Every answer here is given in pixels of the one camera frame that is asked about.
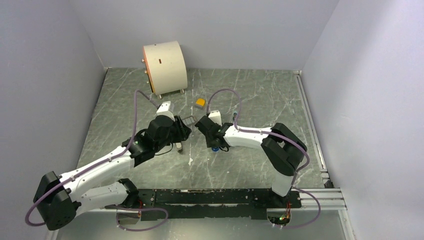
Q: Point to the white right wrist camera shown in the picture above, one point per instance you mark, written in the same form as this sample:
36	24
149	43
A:
215	116

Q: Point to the aluminium front rail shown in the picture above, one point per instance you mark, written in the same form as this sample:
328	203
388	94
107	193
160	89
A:
326	199

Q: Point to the light blue small box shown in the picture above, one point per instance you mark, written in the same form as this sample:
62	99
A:
234	116

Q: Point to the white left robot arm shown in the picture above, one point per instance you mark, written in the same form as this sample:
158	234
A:
60	198

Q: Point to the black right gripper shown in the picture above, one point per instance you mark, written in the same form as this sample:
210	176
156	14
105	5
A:
209	144

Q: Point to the beige brown small box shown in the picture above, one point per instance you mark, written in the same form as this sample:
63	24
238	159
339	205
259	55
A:
179	147

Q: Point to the yellow grey small box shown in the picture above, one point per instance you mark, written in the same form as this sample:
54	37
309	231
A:
200	103

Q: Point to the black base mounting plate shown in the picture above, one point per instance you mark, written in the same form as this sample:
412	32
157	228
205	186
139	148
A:
152	214

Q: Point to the aluminium rail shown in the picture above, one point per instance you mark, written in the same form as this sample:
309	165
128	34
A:
326	199
325	177

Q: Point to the beige cylindrical drum device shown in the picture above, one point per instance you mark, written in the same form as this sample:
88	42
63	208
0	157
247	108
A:
165	68

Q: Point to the aluminium right side rail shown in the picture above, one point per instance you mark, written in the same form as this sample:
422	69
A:
325	177

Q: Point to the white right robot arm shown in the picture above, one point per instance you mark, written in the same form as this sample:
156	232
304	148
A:
283	148

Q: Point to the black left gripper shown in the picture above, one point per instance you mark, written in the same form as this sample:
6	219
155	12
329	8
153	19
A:
182	131

